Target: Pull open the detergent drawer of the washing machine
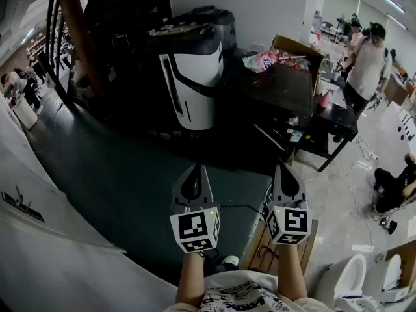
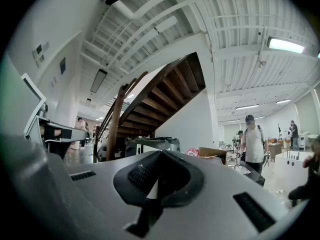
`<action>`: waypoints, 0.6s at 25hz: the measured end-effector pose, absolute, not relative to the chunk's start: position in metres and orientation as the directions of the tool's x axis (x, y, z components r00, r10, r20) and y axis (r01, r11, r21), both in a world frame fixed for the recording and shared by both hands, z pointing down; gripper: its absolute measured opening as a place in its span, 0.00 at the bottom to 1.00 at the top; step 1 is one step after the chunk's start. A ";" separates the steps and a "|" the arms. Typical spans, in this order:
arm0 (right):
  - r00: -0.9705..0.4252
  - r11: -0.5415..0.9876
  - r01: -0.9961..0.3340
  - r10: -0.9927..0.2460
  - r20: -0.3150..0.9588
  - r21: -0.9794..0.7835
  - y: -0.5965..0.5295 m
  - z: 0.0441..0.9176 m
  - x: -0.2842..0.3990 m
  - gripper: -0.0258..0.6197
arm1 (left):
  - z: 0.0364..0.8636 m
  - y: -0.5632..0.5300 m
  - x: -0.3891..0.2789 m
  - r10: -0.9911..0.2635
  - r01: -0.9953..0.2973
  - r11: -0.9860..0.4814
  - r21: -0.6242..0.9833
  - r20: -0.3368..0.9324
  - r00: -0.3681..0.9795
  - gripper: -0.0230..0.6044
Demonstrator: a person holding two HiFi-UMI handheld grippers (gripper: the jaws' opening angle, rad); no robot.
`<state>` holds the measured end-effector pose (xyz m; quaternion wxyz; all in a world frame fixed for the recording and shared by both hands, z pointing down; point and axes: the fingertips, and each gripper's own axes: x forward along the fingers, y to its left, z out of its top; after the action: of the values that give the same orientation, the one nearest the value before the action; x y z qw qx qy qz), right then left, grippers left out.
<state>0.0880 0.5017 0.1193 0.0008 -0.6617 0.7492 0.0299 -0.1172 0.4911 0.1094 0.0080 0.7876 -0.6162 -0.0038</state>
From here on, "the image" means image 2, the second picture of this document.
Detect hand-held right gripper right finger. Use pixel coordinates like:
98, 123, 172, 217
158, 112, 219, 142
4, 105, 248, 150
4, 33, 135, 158
157, 148, 206, 208

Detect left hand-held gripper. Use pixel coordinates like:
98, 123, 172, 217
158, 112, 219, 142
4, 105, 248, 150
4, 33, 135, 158
21, 72, 74, 148

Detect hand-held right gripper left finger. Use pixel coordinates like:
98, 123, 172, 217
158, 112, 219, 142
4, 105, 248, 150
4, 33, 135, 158
113, 149, 163, 207

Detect colourful plastic bag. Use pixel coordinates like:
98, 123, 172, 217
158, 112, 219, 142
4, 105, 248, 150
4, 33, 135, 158
184, 147, 201, 158

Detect brown cardboard box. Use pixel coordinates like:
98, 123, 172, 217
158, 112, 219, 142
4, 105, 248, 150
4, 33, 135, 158
198, 146, 228, 165

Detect dark hanging ceiling lamp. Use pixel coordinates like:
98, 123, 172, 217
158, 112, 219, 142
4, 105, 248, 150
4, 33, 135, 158
89, 68, 109, 94

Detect dark wooden staircase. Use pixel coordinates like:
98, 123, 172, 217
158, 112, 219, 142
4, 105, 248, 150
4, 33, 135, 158
93, 51, 207, 163

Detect white cabinet with holes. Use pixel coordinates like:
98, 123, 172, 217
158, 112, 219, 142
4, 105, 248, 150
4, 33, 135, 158
273, 150, 315, 185

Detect lit ceiling light panel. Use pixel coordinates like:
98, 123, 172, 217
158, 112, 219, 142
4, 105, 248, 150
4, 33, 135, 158
266, 35, 306, 55

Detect grey wall panels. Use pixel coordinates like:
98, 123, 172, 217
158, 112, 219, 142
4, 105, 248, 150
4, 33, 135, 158
31, 41, 50, 68

